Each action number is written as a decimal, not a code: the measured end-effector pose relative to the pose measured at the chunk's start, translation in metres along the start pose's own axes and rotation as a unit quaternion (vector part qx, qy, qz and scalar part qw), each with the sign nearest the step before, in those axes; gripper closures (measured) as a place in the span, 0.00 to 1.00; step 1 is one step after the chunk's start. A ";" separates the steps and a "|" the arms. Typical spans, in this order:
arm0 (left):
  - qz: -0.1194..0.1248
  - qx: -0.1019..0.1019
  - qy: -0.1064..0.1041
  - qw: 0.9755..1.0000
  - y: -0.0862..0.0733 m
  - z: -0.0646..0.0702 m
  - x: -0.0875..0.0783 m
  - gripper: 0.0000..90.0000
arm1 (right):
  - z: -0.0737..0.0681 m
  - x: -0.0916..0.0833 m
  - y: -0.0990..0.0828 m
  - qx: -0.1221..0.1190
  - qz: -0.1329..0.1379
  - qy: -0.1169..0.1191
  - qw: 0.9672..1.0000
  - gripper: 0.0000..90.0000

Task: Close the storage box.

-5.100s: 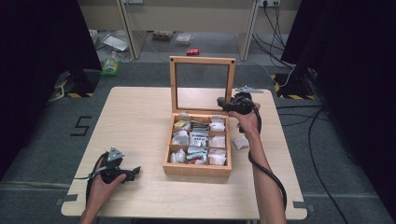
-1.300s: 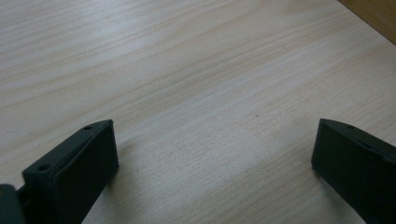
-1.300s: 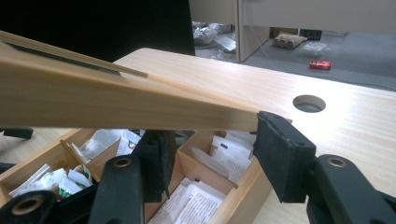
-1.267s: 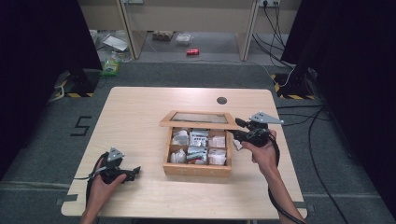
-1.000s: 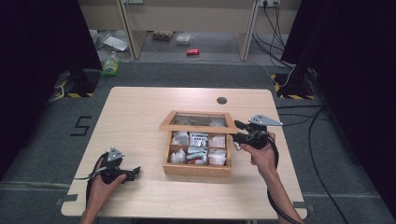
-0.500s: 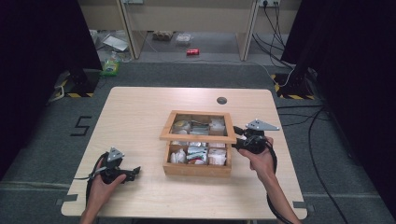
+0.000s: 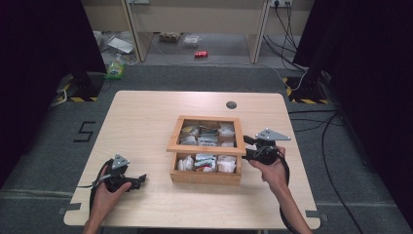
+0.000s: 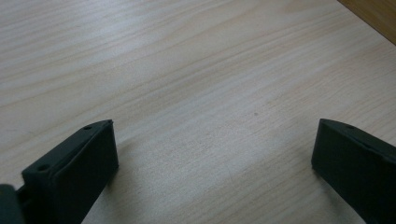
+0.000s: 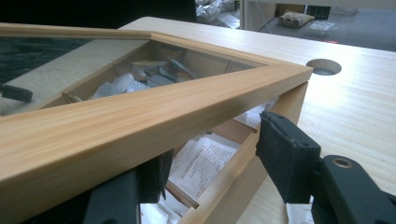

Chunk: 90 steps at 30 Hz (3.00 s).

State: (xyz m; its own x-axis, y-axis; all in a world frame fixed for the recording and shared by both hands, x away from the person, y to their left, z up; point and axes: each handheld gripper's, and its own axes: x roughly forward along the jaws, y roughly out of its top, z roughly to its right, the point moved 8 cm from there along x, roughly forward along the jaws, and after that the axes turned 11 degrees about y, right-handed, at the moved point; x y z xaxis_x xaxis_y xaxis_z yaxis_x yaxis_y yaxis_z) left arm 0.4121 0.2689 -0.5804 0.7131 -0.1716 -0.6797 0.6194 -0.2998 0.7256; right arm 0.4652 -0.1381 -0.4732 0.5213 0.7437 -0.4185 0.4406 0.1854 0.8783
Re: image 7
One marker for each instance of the green plastic bag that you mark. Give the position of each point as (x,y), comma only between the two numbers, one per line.
(115,69)

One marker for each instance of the red can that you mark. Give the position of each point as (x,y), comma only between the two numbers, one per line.
(201,54)

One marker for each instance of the white wall socket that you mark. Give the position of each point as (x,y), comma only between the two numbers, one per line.
(281,3)

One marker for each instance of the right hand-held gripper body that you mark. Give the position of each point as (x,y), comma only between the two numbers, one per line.
(266,152)

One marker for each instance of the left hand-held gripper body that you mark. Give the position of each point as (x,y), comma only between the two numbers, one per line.
(120,161)

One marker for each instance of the clear plastic container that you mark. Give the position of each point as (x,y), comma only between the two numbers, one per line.
(191,40)

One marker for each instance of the person's left hand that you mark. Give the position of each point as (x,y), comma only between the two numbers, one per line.
(104,203)

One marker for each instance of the brown egg carton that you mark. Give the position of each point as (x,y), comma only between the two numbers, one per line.
(169,36)

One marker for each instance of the white flat sheet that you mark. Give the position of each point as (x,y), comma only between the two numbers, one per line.
(120,45)

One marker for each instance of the assortment of small tea packets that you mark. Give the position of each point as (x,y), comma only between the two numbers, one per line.
(207,162)

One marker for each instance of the wooden glass-window box lid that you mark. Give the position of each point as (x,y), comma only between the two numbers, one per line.
(206,150)

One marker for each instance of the black stand base striped tape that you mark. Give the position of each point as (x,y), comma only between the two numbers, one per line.
(85,88)
(305,92)

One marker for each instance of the grey table grommet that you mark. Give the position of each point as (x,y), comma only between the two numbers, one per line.
(231,105)

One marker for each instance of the person's right hand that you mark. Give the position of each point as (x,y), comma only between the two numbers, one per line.
(274,175)

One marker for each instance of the black curtain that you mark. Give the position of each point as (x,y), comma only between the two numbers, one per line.
(373,81)
(35,65)

